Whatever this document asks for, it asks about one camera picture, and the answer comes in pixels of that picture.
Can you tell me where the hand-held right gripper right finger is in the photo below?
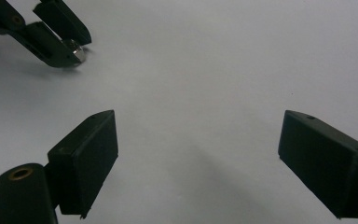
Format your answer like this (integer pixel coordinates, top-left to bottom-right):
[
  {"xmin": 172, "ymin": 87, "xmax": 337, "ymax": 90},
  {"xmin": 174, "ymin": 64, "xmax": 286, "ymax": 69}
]
[{"xmin": 277, "ymin": 109, "xmax": 358, "ymax": 219}]

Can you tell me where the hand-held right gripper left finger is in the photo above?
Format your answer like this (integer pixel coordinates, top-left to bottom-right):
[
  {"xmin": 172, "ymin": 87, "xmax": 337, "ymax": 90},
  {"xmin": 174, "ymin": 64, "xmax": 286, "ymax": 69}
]
[{"xmin": 47, "ymin": 109, "xmax": 119, "ymax": 219}]

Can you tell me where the silver metal nut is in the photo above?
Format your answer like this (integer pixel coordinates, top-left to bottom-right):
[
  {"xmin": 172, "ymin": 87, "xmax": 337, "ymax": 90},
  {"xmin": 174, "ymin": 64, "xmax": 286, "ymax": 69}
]
[{"xmin": 60, "ymin": 38, "xmax": 87, "ymax": 64}]

